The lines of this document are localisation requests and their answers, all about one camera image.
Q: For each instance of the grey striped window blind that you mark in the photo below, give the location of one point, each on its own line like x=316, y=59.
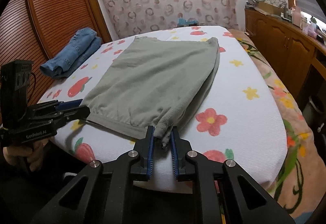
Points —
x=311, y=7

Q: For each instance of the grey-green pants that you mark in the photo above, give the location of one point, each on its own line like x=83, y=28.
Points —
x=154, y=83

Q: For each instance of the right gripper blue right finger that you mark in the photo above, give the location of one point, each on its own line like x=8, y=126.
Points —
x=175, y=159

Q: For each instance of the white strawberry flower sheet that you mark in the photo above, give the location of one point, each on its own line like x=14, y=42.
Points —
x=238, y=119

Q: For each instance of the folded blue jeans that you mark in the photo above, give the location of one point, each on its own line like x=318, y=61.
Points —
x=81, y=46

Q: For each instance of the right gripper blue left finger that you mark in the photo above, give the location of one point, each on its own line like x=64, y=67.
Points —
x=148, y=151

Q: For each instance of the wooden sideboard cabinet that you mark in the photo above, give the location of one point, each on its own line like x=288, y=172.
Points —
x=298, y=59

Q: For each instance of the floral pink blanket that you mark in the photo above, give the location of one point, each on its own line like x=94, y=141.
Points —
x=300, y=184

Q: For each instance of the cardboard box on cabinet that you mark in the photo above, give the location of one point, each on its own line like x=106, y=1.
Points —
x=268, y=8

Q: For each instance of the pink bottle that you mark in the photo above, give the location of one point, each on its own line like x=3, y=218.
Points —
x=296, y=16

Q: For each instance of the cardboard box with blue cloth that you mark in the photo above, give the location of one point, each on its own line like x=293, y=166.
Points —
x=184, y=23

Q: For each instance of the brown louvered wardrobe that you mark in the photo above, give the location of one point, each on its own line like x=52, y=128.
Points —
x=37, y=30

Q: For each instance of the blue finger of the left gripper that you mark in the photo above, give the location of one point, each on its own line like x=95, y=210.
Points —
x=71, y=114
x=68, y=105

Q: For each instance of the person's left hand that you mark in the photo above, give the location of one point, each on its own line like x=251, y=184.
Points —
x=33, y=155

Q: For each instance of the pink tissue pack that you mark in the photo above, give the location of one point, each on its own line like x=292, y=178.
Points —
x=311, y=32

